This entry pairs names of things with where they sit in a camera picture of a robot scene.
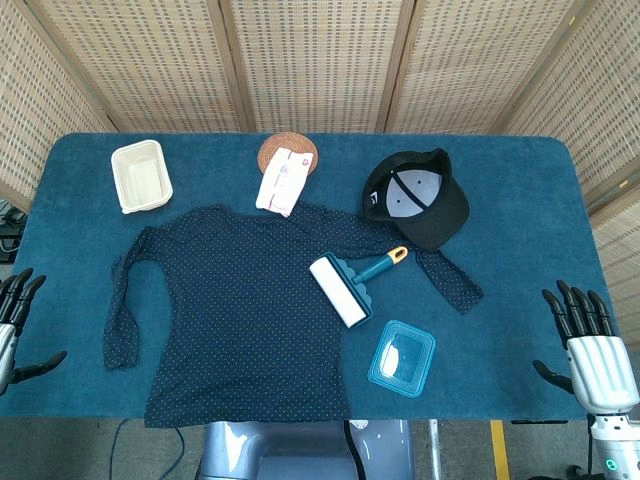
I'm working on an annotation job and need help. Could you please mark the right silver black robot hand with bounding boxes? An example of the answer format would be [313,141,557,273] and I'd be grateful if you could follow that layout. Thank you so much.
[532,279,640,415]

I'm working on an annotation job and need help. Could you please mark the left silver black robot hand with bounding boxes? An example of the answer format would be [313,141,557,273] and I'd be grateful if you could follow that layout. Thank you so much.
[0,268,68,396]

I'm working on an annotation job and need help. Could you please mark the teal white lint roller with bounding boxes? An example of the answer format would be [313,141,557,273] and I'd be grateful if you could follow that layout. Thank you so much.
[308,245,409,329]

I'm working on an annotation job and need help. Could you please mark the teal fuzzy table cover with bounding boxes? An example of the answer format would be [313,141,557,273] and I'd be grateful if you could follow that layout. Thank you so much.
[0,132,632,422]

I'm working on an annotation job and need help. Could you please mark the metal table leg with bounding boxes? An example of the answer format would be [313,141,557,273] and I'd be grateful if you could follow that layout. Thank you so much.
[427,418,442,480]

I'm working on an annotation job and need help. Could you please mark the beige plastic food container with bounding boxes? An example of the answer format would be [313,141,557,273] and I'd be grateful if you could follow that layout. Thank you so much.
[110,139,174,215]

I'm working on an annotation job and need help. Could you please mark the blue transparent container lid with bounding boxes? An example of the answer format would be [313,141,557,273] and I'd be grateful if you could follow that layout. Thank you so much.
[367,318,437,400]

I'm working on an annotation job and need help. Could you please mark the black baseball cap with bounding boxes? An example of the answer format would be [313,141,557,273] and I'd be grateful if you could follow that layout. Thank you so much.
[362,147,471,251]

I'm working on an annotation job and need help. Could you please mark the navy polka dot shirt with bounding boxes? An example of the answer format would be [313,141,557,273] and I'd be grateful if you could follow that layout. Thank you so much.
[102,202,485,429]

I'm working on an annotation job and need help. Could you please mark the white tissue pack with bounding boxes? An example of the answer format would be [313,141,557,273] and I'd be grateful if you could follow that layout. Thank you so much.
[255,146,315,218]

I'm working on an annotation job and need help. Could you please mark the round woven rattan coaster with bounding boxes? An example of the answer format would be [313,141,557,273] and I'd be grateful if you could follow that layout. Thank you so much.
[257,132,319,176]

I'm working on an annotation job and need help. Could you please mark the lavender robot torso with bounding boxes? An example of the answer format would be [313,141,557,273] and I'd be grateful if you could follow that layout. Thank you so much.
[197,418,416,480]

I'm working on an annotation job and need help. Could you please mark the bamboo folding screen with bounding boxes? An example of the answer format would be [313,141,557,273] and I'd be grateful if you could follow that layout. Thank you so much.
[0,0,640,351]

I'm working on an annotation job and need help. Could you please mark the blue floor cable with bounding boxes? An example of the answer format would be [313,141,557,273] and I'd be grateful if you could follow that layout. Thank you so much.
[108,418,187,480]

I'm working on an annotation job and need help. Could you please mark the black torso cable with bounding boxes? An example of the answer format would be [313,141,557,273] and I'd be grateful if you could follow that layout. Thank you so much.
[342,419,362,480]

